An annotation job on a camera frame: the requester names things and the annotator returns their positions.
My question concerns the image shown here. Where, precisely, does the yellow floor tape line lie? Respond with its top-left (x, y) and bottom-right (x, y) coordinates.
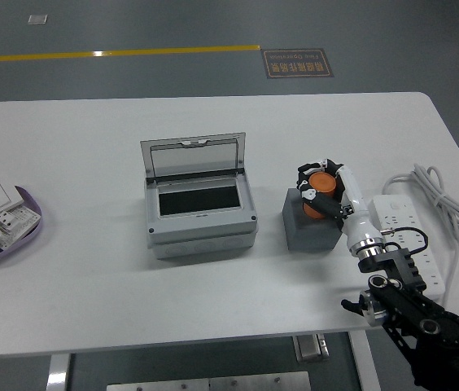
top-left (0, 43), bottom-right (261, 64)

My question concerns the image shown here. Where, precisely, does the grey cube with round hole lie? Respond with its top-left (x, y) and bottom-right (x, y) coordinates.
top-left (282, 187), bottom-right (347, 252)

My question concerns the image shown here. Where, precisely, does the orange cylinder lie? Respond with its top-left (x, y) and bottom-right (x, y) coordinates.
top-left (302, 171), bottom-right (339, 221)

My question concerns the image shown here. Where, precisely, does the grey metal base plate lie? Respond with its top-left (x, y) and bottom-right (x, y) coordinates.
top-left (106, 371), bottom-right (312, 391)

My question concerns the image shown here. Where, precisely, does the white power cord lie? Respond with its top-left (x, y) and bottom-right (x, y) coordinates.
top-left (382, 163), bottom-right (459, 305)

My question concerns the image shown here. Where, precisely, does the purple plastic tray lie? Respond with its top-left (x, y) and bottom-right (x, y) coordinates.
top-left (0, 185), bottom-right (44, 270)

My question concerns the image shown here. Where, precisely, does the white table leg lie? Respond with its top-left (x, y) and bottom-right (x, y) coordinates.
top-left (45, 353), bottom-right (71, 391)
top-left (347, 330), bottom-right (382, 391)

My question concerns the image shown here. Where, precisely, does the smoky transparent box lid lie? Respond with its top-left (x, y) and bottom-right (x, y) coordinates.
top-left (139, 130), bottom-right (248, 182)

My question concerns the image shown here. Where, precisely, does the white labelled electrical component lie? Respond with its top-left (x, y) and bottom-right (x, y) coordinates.
top-left (0, 203), bottom-right (40, 249)

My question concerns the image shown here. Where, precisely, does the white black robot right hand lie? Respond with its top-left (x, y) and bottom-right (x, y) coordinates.
top-left (296, 157), bottom-right (384, 256)

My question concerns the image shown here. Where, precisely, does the grey electrical enclosure box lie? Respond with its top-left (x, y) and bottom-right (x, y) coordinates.
top-left (139, 130), bottom-right (260, 261)

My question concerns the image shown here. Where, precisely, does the brown floor sign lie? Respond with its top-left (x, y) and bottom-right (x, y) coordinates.
top-left (260, 48), bottom-right (335, 79)

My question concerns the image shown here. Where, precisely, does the grey metal table bracket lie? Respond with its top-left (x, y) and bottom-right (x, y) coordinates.
top-left (293, 333), bottom-right (330, 363)

